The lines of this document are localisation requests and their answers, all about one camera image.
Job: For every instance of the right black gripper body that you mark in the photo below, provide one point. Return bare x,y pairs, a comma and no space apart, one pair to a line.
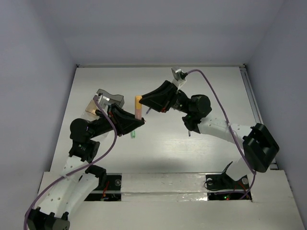
179,103

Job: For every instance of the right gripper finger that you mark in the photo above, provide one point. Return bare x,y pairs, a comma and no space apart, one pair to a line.
157,105
159,95

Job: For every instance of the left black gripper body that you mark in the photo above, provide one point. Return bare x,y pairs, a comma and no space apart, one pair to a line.
113,119

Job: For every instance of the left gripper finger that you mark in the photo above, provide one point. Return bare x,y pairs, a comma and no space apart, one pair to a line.
126,126
118,114

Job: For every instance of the light green marker cap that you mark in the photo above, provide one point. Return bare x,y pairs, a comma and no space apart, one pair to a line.
133,134

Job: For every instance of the orange pastel marker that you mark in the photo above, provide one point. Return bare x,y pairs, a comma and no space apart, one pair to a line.
138,114

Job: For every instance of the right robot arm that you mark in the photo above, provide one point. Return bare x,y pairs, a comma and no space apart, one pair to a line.
256,145

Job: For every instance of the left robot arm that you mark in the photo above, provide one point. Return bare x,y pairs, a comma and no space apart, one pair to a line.
80,174

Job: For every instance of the grey translucent container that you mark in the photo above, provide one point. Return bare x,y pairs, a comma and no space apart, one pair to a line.
114,98

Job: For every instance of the orange translucent container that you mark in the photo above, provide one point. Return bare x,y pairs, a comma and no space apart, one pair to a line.
92,107

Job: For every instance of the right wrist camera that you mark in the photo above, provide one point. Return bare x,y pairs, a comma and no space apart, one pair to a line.
179,77

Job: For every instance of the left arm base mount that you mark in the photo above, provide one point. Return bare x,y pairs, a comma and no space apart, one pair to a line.
109,185

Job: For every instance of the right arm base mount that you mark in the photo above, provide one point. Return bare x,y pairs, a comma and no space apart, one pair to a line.
221,187

